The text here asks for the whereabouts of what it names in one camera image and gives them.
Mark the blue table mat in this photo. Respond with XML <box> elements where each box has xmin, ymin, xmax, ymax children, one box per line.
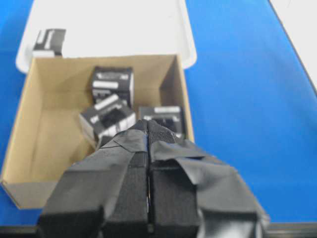
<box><xmin>0</xmin><ymin>0</ymin><xmax>317</xmax><ymax>225</ymax></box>

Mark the brown cardboard box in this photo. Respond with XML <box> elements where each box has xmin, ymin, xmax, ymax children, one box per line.
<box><xmin>0</xmin><ymin>55</ymin><xmax>194</xmax><ymax>209</ymax></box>

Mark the black box bottom centre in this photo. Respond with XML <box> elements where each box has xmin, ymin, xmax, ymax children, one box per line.
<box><xmin>139</xmin><ymin>106</ymin><xmax>186</xmax><ymax>138</ymax></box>

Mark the black box tilted centre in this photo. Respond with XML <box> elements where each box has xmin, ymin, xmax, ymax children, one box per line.
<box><xmin>79</xmin><ymin>94</ymin><xmax>136</xmax><ymax>149</ymax></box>

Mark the black box right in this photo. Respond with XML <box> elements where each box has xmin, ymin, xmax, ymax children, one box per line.
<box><xmin>91</xmin><ymin>66</ymin><xmax>134</xmax><ymax>107</ymax></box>

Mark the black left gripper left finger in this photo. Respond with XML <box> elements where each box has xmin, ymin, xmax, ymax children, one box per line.
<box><xmin>37</xmin><ymin>120</ymin><xmax>149</xmax><ymax>238</ymax></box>

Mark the white plastic tray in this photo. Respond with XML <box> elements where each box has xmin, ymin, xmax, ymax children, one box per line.
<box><xmin>16</xmin><ymin>0</ymin><xmax>197</xmax><ymax>73</ymax></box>

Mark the black box in tray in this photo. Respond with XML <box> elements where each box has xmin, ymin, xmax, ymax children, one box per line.
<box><xmin>32</xmin><ymin>29</ymin><xmax>66</xmax><ymax>58</ymax></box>

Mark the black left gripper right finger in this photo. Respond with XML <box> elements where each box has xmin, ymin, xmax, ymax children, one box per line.
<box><xmin>148</xmin><ymin>120</ymin><xmax>269</xmax><ymax>238</ymax></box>

